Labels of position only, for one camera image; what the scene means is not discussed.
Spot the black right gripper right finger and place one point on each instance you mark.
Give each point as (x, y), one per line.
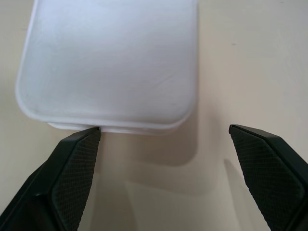
(272, 178)

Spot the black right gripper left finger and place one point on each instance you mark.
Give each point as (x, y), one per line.
(60, 183)

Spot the white plastic box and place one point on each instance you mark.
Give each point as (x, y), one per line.
(108, 65)

